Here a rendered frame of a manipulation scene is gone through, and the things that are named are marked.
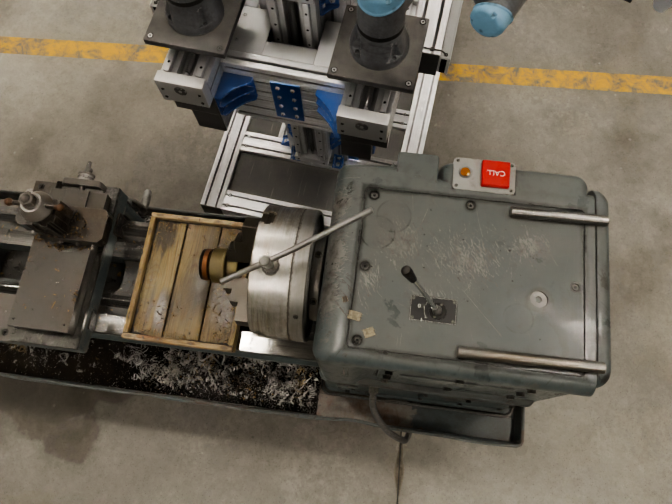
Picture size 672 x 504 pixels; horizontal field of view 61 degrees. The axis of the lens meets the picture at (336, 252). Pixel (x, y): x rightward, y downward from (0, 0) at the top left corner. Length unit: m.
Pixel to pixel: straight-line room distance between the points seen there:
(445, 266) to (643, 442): 1.60
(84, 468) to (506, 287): 1.90
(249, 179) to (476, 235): 1.41
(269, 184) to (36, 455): 1.43
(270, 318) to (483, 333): 0.45
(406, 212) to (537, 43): 2.05
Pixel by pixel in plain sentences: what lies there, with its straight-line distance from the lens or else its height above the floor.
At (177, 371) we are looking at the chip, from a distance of 1.90.
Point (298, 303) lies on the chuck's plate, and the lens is 1.23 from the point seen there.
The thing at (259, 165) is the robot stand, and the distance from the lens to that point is 2.49.
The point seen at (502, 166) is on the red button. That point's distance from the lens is 1.31.
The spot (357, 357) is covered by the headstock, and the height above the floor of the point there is 1.25.
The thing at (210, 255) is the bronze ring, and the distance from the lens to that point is 1.39.
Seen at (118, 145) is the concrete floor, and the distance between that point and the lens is 2.96.
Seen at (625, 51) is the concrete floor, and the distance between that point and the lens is 3.29.
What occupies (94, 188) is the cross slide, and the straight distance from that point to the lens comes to 1.75.
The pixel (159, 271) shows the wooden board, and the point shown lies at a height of 0.88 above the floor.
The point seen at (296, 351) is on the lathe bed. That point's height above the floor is 0.86.
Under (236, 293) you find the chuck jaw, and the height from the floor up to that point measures 1.10.
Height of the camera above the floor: 2.40
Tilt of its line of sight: 72 degrees down
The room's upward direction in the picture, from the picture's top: 5 degrees counter-clockwise
